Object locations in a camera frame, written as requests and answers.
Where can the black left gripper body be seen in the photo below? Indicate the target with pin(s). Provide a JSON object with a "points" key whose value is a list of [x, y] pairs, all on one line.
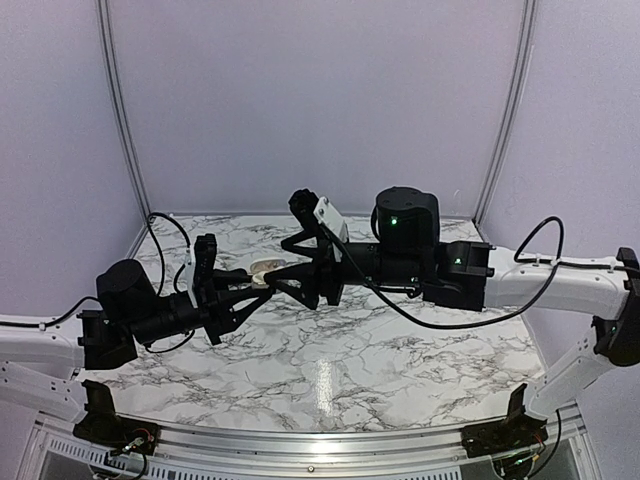
{"points": [[153, 327]]}

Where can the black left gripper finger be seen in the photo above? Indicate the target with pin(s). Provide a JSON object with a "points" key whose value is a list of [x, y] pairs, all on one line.
{"points": [[242, 304], [228, 279]]}

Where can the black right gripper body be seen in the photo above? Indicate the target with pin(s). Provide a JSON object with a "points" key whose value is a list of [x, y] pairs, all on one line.
{"points": [[326, 267]]}

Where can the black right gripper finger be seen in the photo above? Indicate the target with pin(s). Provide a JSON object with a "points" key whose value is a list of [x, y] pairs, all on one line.
{"points": [[297, 281], [303, 243]]}

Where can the white earbud charging case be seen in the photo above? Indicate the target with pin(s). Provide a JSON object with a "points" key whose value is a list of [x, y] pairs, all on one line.
{"points": [[259, 268]]}

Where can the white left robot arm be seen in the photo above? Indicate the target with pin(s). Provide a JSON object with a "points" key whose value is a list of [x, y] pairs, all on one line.
{"points": [[131, 314]]}

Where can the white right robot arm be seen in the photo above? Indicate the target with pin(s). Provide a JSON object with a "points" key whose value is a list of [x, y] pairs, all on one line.
{"points": [[474, 276]]}

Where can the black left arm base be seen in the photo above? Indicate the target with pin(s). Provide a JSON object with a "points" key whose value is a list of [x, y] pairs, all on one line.
{"points": [[103, 426]]}

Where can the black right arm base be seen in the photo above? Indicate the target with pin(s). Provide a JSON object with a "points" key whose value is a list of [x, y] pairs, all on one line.
{"points": [[515, 430]]}

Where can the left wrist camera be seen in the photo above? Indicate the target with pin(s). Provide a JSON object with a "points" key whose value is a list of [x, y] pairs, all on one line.
{"points": [[199, 264]]}

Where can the right aluminium wall post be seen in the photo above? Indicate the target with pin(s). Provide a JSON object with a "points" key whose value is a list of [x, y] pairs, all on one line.
{"points": [[515, 93]]}

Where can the aluminium wall post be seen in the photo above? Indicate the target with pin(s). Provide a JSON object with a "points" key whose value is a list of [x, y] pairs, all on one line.
{"points": [[107, 38], [515, 93]]}

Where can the aluminium front rail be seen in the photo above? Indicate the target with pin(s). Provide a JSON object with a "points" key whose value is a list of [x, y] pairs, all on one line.
{"points": [[191, 452]]}

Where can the left aluminium wall post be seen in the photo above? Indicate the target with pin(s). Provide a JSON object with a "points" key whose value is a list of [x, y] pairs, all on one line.
{"points": [[107, 38]]}

